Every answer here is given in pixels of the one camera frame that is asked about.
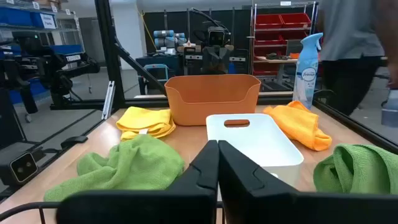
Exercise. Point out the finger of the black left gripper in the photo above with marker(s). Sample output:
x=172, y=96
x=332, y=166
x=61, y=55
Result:
x=222, y=65
x=212, y=65

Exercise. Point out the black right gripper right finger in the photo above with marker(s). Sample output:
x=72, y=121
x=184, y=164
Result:
x=280, y=208

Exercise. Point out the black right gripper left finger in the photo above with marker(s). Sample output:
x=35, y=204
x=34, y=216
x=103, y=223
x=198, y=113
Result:
x=155, y=208

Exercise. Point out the green microfiber towel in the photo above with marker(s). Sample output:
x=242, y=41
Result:
x=357, y=171
x=133, y=168

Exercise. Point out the orange microfiber towel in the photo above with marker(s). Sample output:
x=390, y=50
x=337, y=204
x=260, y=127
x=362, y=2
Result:
x=298, y=124

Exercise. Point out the yellow microfiber towel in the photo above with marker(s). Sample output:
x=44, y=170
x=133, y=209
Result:
x=140, y=121

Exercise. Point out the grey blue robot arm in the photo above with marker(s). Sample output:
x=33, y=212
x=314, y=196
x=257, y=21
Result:
x=164, y=39

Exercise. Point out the black background robot arm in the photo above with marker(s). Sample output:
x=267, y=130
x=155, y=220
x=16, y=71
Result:
x=62, y=68

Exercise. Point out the orange plastic basket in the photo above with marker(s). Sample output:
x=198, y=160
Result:
x=211, y=105

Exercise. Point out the shelf with red bins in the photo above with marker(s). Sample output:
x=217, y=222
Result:
x=267, y=21

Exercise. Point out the white plastic basket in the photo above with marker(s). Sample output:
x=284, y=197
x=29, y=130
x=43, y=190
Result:
x=261, y=143

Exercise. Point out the blue-capped water bottle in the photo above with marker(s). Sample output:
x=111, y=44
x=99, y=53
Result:
x=306, y=74

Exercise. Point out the black table clamp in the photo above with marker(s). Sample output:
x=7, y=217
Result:
x=73, y=141

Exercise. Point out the silver aluminium bar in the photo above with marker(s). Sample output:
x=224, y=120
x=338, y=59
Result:
x=109, y=99

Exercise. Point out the person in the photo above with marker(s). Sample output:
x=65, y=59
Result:
x=348, y=31

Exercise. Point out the shelf with blue bins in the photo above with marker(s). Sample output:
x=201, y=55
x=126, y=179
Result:
x=18, y=17

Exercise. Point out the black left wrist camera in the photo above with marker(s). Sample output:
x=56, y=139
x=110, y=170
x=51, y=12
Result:
x=216, y=37

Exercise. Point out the black table-level camera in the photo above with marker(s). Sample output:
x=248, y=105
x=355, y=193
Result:
x=23, y=168

